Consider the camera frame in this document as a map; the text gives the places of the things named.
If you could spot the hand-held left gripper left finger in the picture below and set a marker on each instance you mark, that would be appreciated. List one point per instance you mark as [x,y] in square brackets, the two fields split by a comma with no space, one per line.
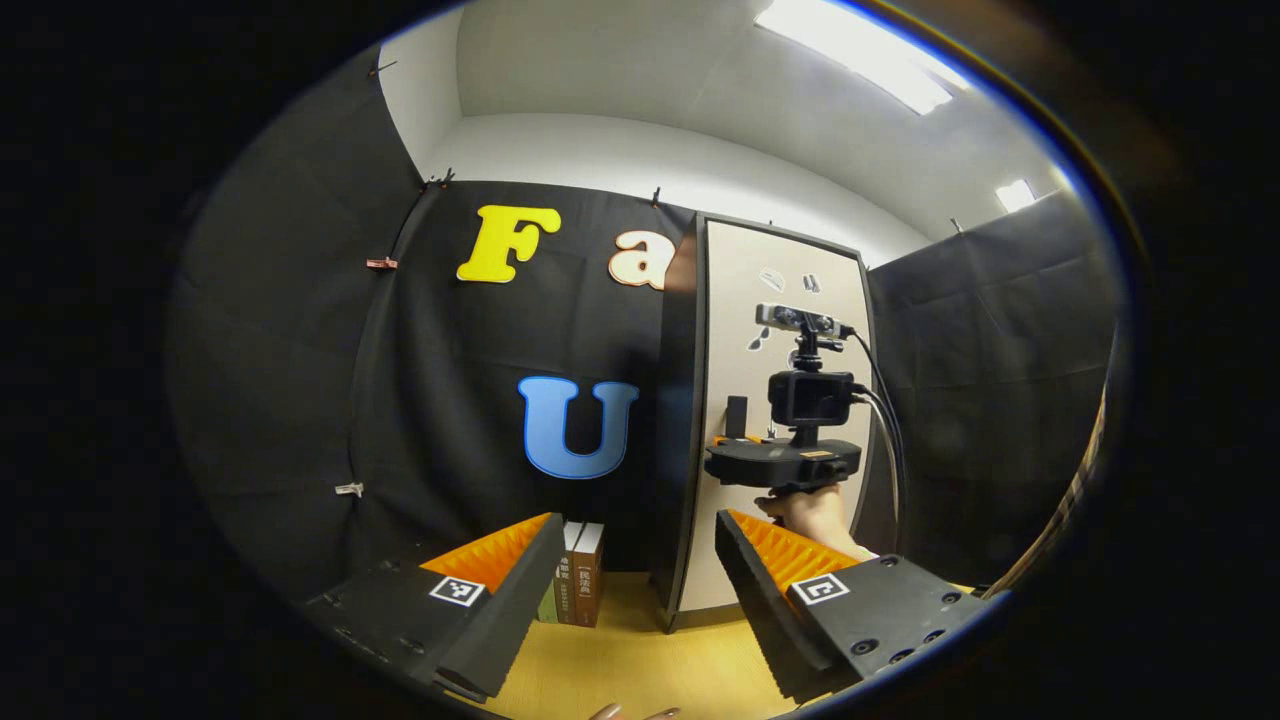
[510,620]

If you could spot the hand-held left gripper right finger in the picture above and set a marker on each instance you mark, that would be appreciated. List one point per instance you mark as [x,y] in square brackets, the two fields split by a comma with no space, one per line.
[765,620]

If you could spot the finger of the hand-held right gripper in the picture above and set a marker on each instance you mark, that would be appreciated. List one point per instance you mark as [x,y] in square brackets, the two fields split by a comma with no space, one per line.
[740,440]

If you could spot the green book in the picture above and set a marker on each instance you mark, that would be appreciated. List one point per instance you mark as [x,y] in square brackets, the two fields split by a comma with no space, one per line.
[548,600]

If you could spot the brown book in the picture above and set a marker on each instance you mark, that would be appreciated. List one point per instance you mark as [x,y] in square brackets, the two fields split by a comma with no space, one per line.
[567,580]
[588,580]

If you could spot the white cloth clip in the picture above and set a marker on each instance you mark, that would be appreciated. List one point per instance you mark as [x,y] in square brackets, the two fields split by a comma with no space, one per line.
[349,489]

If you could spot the black backdrop cloth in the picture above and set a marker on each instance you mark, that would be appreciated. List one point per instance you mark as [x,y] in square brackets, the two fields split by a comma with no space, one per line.
[450,400]

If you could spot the small ceiling light panel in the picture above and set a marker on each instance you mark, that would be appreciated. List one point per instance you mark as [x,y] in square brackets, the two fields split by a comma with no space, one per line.
[1016,196]

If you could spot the reddish cloth clip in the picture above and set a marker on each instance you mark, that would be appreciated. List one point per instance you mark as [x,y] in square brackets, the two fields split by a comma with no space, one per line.
[381,263]

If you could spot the large ceiling light panel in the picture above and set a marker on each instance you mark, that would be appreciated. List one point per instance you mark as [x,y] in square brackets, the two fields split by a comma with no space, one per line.
[860,50]

